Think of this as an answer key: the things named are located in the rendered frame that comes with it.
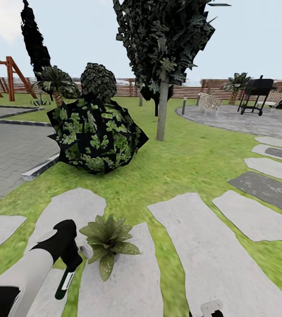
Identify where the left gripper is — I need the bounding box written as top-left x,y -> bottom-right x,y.
61,243 -> 83,272

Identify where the insectifuge atomizer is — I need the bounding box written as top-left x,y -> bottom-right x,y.
55,267 -> 74,300

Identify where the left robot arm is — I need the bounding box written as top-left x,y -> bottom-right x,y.
0,220 -> 94,317

